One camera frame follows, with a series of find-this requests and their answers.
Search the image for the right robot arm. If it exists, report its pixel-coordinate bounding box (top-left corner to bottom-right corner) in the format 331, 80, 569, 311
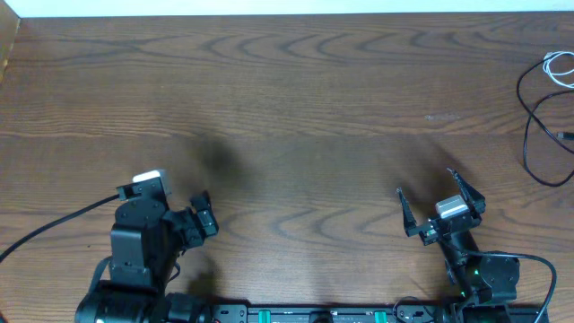
396, 170, 520, 322

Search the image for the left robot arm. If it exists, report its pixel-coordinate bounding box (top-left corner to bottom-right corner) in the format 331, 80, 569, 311
74, 177, 219, 323

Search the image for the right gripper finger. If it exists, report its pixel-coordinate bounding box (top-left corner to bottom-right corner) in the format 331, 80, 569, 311
396, 188, 418, 236
448, 168, 486, 214

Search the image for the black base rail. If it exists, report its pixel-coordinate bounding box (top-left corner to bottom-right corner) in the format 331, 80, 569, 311
211, 302, 549, 323

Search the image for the white usb cable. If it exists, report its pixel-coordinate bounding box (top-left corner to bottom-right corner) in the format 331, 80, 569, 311
542, 50, 574, 90

